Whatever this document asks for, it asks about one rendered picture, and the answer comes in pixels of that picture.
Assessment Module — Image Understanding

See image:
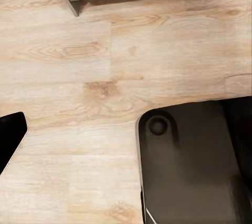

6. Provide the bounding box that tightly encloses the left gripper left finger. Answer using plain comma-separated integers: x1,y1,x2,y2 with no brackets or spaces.
0,111,27,175

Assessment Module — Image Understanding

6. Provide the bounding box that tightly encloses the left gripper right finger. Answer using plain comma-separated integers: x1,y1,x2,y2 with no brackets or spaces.
235,111,252,154

